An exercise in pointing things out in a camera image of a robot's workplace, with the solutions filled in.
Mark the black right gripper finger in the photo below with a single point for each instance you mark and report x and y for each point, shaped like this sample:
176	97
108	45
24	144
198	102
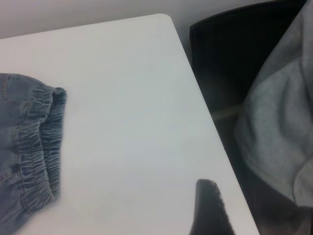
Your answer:
210	213

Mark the blue denim jeans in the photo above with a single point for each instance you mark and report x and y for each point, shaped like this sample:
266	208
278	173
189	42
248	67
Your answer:
22	137

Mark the grey fleece garment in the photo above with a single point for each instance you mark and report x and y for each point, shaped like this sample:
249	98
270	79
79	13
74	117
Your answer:
278	117

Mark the black fabric chair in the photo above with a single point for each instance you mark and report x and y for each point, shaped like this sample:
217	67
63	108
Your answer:
225	54

